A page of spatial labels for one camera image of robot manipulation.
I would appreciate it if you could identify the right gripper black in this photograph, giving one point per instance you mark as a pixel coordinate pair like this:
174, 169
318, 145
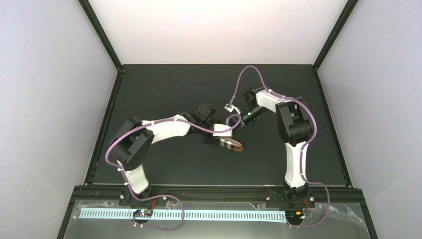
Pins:
240, 122

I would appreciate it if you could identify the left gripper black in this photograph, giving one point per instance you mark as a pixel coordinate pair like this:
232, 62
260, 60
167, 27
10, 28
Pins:
207, 142

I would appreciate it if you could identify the brown plaid glasses case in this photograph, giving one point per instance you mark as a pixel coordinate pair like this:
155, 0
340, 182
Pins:
231, 144

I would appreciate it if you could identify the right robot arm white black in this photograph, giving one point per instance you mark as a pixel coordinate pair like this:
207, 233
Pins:
295, 128

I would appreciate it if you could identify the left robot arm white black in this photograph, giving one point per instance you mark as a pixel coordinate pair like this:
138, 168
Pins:
129, 147

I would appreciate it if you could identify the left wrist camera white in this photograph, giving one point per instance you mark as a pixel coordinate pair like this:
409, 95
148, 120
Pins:
222, 130

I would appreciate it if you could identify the white slotted cable duct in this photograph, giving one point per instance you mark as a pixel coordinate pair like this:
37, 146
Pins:
188, 215

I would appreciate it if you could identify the black aluminium frame rail front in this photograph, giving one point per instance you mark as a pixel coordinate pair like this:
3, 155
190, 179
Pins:
207, 193

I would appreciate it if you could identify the right rear frame post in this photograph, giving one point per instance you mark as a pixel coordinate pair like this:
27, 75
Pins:
336, 30

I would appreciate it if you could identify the frame post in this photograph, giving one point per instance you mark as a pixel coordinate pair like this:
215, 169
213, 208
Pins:
98, 28
336, 30

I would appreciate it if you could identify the left rear frame post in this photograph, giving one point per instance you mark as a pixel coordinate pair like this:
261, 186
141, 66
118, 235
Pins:
98, 28

